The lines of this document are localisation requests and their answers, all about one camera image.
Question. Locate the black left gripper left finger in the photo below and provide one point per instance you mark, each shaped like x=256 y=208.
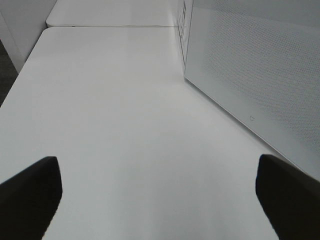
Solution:
x=29 y=200

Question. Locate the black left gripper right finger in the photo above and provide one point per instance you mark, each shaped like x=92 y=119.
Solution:
x=289 y=198

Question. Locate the white microwave door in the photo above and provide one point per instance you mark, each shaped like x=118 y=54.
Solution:
x=260 y=61

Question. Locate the white microwave oven body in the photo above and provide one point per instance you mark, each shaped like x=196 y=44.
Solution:
x=182 y=17

